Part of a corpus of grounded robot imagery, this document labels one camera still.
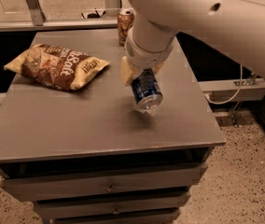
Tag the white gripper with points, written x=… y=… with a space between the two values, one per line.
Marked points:
x=146 y=58

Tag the blue pepsi can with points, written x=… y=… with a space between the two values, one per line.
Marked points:
x=146 y=90

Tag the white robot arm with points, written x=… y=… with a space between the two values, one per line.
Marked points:
x=236 y=28

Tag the gold brown soda can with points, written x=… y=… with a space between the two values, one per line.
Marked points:
x=125 y=23

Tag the floor outlet with plugs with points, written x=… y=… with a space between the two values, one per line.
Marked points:
x=94 y=15

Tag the brown yellow chip bag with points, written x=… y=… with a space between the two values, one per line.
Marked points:
x=57 y=67

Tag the grey drawer cabinet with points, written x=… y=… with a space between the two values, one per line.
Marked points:
x=99 y=128

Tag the middle grey drawer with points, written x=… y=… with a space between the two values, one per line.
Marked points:
x=113 y=206

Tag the grey drawer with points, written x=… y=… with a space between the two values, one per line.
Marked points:
x=113 y=206
x=53 y=187
x=162 y=216

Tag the bottom grey drawer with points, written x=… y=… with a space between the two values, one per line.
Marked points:
x=162 y=216

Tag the top grey drawer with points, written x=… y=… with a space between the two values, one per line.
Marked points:
x=53 y=187

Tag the lower metal rail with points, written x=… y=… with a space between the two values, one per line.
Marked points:
x=223 y=91

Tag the metal window railing frame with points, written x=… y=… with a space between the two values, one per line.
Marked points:
x=29 y=15

